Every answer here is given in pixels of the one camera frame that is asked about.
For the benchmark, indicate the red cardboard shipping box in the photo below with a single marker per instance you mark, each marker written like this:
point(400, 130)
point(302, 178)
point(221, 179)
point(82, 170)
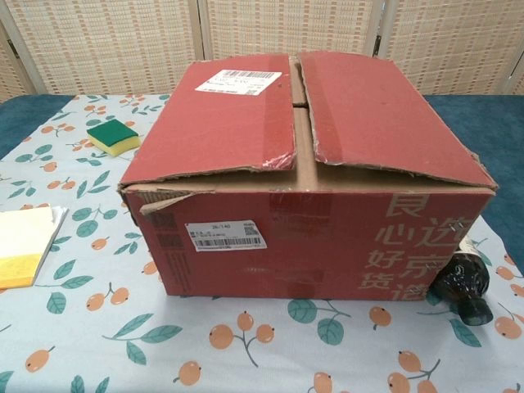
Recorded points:
point(229, 135)

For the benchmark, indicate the green and yellow sponge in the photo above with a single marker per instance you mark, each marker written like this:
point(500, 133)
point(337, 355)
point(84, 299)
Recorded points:
point(111, 137)

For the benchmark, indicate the metal screen hinge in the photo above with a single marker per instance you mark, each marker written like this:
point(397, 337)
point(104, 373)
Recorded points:
point(378, 43)
point(12, 47)

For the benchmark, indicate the fruit and leaf print tablecloth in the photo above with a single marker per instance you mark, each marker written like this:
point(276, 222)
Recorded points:
point(123, 348)

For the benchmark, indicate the woven bamboo folding screen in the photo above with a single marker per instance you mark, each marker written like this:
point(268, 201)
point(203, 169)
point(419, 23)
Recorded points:
point(123, 41)

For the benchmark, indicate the dark glass bottle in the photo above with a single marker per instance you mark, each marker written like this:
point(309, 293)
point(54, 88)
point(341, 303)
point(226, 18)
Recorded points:
point(460, 282)

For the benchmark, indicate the teal table cloth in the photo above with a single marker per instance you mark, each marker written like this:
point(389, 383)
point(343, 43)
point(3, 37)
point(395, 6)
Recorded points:
point(483, 123)

